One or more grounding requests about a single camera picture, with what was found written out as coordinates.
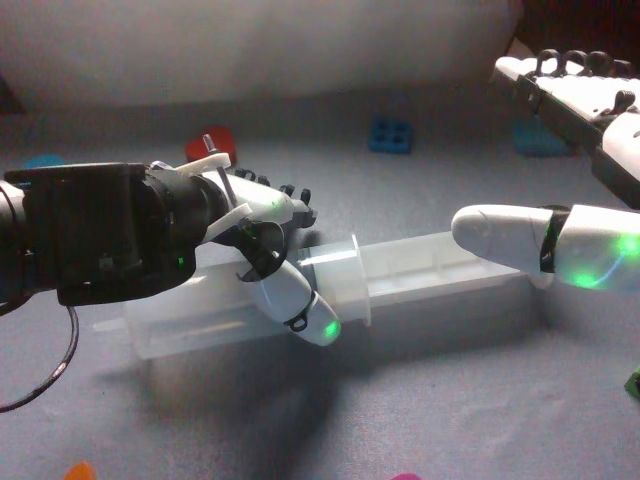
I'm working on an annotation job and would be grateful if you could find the white backdrop sheet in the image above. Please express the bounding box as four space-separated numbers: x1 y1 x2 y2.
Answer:
0 0 524 114

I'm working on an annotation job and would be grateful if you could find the light blue round disc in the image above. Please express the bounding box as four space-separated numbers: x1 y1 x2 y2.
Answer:
22 153 66 171

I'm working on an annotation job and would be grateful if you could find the large clear plastic syringe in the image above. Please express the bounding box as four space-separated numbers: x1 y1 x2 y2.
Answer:
92 230 554 361

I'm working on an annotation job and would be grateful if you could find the blue rounded block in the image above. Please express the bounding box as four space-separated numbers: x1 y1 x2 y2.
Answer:
512 117 576 159

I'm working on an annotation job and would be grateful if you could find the orange block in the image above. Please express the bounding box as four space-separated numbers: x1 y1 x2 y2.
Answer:
63 460 96 480

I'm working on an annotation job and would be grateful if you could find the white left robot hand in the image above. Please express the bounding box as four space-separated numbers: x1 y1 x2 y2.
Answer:
219 168 343 348

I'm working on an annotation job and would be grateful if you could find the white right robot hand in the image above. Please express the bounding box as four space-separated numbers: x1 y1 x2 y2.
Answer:
451 48 640 292

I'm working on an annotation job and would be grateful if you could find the red heart block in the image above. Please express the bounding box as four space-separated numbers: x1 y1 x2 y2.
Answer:
184 125 237 166

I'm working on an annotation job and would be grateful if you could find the grey table cloth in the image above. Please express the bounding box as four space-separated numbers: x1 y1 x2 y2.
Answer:
0 82 640 480

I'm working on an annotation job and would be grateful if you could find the blue square four-hole block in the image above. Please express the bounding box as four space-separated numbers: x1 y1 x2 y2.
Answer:
368 117 415 155

